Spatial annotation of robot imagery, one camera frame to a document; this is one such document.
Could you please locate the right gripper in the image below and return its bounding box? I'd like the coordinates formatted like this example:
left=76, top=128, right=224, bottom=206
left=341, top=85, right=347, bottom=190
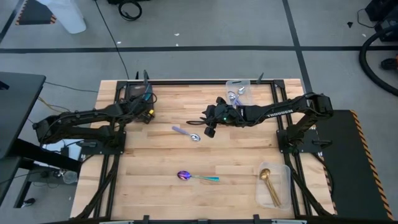
left=201, top=96, right=244, bottom=128

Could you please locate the grey translucent plastic bin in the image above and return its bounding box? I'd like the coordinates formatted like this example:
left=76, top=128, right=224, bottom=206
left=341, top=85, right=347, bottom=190
left=126, top=83, right=157, bottom=105

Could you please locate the clear shallow plastic container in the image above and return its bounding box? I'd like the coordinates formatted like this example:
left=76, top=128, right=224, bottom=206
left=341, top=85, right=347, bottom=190
left=255, top=161, right=292, bottom=211

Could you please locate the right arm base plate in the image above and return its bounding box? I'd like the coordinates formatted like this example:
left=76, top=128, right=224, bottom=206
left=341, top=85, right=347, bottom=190
left=276, top=129, right=333, bottom=154

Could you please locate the black hazard-striped floor mat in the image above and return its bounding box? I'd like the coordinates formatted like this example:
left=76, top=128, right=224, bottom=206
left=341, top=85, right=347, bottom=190
left=15, top=0, right=57, bottom=26

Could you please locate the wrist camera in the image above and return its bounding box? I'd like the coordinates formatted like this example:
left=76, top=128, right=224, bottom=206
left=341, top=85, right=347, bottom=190
left=142, top=108, right=155, bottom=124
left=203, top=125, right=217, bottom=139

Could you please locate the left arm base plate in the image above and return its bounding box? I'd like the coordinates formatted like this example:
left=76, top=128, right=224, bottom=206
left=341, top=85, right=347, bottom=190
left=76, top=130, right=127, bottom=156

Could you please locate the black desk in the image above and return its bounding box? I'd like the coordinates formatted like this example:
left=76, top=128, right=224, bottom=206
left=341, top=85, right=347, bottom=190
left=0, top=71, right=82, bottom=208

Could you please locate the clear bin with handle cutout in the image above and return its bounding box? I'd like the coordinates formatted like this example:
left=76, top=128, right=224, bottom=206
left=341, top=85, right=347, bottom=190
left=225, top=80, right=252, bottom=108

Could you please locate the black desk foot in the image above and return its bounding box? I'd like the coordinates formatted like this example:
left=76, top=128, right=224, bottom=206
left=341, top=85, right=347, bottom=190
left=20, top=197, right=37, bottom=208

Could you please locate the white board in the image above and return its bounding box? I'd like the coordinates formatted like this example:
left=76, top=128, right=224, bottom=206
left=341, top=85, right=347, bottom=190
left=42, top=139, right=85, bottom=169

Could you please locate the thin black floor cable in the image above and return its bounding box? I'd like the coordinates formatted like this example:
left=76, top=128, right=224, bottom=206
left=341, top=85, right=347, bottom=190
left=93, top=0, right=131, bottom=80

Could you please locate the black orange object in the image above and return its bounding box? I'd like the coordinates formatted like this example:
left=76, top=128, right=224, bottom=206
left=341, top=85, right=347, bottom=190
left=381, top=55, right=398, bottom=71

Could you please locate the iridescent purple teal spoon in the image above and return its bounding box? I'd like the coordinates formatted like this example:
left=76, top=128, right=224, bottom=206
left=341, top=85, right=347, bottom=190
left=177, top=170, right=220, bottom=182
left=143, top=83, right=154, bottom=101

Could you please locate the black aluminium table frame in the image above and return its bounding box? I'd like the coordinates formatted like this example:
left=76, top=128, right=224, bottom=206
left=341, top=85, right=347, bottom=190
left=71, top=70, right=338, bottom=224

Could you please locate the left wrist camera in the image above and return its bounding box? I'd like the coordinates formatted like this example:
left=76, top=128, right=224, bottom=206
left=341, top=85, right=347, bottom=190
left=142, top=108, right=155, bottom=124

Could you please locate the yellow cable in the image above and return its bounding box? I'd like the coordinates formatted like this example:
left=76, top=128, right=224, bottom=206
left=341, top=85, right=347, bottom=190
left=37, top=96, right=71, bottom=113

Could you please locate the coiled black cable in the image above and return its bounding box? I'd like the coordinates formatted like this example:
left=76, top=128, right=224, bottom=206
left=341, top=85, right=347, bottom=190
left=117, top=0, right=143, bottom=22

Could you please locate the black hazard-striped platform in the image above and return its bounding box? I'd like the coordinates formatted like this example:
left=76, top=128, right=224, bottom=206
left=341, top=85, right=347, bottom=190
left=312, top=108, right=395, bottom=221

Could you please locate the silver spoon lavender handle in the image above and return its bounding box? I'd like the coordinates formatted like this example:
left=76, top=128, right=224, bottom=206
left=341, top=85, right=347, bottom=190
left=227, top=91, right=241, bottom=107
left=233, top=86, right=246, bottom=106
left=171, top=125, right=201, bottom=142

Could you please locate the thin black desk cable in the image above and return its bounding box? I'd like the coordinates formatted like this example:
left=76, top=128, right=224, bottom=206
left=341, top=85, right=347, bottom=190
left=43, top=81, right=99, bottom=93

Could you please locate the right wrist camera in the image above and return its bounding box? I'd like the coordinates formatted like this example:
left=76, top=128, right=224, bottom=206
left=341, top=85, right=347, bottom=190
left=203, top=125, right=217, bottom=139

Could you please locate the thick black hose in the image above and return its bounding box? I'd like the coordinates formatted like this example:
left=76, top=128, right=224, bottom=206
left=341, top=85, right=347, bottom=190
left=358, top=24, right=398, bottom=97

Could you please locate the clear round cup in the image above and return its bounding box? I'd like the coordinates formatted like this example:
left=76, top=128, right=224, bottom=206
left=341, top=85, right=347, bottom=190
left=63, top=170, right=78, bottom=185

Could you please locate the black floor equipment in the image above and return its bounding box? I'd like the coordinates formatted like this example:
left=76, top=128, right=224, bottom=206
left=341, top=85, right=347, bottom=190
left=364, top=0, right=398, bottom=43

